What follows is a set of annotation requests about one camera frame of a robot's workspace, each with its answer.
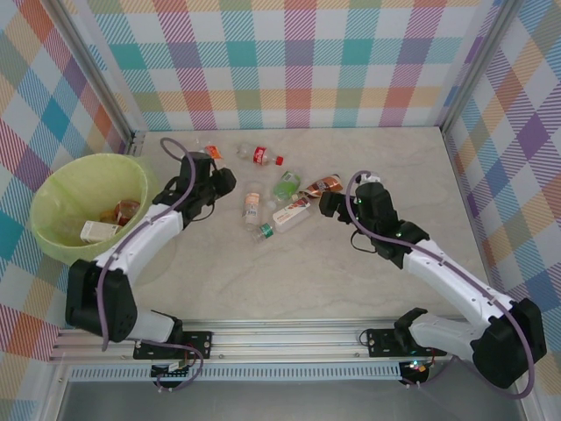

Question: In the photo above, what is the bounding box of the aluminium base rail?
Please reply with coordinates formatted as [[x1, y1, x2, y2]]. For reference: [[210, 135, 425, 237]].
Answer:
[[47, 318, 483, 363]]

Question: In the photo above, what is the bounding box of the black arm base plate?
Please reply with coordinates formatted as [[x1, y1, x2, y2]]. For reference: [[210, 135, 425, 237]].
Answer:
[[132, 331, 215, 361], [365, 327, 449, 359]]

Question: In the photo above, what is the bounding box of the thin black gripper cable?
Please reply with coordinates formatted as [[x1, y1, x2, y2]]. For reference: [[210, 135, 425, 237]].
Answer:
[[349, 231, 374, 253], [192, 199, 217, 223]]

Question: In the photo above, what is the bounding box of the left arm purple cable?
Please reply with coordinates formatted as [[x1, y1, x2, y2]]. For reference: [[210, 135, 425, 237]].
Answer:
[[99, 137, 206, 393]]

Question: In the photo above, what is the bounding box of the clear bottle orange cap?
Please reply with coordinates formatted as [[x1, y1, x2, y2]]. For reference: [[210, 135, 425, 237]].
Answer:
[[194, 137, 224, 161]]

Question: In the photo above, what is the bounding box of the white bottle red label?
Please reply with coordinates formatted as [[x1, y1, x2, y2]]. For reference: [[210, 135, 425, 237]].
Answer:
[[271, 196, 311, 233]]

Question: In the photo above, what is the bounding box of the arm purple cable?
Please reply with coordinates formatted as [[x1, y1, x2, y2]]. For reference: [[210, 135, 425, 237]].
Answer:
[[346, 169, 538, 400], [99, 137, 206, 393]]

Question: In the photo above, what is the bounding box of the thin black left gripper cable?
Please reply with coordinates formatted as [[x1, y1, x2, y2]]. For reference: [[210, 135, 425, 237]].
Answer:
[[192, 199, 217, 223]]

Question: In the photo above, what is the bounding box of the copper brown label bottle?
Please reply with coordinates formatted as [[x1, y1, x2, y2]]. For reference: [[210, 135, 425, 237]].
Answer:
[[299, 173, 343, 199]]

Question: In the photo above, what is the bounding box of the clear bottle peach label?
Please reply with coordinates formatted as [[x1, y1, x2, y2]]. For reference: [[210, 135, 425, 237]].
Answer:
[[242, 180, 263, 232]]

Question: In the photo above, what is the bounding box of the white slotted cable duct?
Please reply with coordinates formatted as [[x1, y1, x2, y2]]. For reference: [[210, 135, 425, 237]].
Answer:
[[68, 366, 404, 382]]

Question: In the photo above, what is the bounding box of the green plastic bottle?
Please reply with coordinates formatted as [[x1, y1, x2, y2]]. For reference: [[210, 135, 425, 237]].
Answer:
[[266, 170, 303, 211]]

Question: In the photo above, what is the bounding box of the bin with green bag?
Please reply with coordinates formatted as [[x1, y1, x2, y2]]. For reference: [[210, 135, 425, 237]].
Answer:
[[30, 152, 179, 289]]

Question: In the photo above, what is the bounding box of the small circuit board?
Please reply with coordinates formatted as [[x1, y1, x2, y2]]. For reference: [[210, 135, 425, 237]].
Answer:
[[151, 360, 195, 379], [401, 359, 433, 377]]

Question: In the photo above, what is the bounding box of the aluminium frame post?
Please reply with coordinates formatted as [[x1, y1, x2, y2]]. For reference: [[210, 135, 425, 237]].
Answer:
[[51, 0, 148, 158], [439, 0, 525, 138]]

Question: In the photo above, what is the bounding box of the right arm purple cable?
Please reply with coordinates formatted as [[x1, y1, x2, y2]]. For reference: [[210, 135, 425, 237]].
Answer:
[[346, 169, 538, 400]]

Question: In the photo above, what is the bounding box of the red label cola bottle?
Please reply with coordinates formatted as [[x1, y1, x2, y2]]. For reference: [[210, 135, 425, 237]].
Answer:
[[236, 143, 285, 168]]

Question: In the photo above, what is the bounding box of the thin black right gripper cable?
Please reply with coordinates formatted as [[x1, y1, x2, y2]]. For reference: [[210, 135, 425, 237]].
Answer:
[[349, 231, 374, 253]]

